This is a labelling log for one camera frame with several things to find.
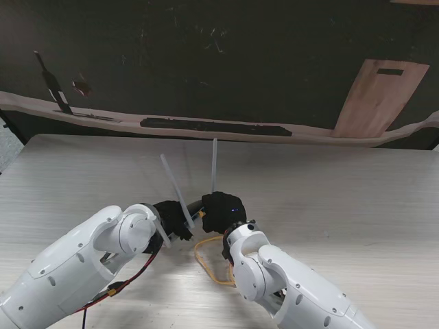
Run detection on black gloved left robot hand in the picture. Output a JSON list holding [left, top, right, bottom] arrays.
[[152, 199, 193, 241]]

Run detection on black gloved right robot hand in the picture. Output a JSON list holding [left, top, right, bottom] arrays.
[[201, 191, 248, 234]]

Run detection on black router with white antennas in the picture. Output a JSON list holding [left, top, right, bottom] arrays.
[[160, 137, 220, 249]]

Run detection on yellow Ethernet cable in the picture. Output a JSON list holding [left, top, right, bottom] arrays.
[[194, 210, 237, 286]]

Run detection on long black floor strip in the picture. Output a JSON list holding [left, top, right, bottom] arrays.
[[140, 117, 293, 138]]

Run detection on long beige floor band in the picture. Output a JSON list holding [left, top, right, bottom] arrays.
[[0, 90, 439, 149]]

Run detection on small red and black object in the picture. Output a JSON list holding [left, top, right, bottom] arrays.
[[71, 80, 93, 97]]

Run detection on black bottle-shaped stand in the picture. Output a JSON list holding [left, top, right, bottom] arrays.
[[33, 50, 75, 116]]

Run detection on light wooden board with slot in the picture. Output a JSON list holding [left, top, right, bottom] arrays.
[[334, 60, 431, 138]]

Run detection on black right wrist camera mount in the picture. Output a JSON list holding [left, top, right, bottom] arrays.
[[221, 236, 234, 261]]

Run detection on left arm black cable bundle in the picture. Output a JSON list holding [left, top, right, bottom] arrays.
[[73, 239, 164, 329]]

